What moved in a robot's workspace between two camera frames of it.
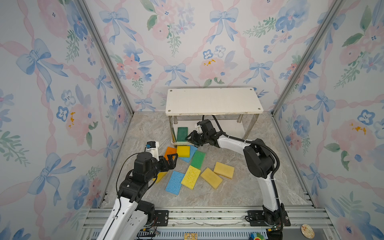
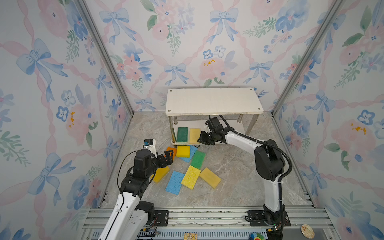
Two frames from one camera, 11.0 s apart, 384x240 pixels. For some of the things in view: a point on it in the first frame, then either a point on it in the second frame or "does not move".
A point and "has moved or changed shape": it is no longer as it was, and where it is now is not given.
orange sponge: x=170 y=150 does not move
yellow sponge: x=211 y=178 does not move
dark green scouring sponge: x=182 y=134 does not move
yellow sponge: x=224 y=170 has moved or changed shape
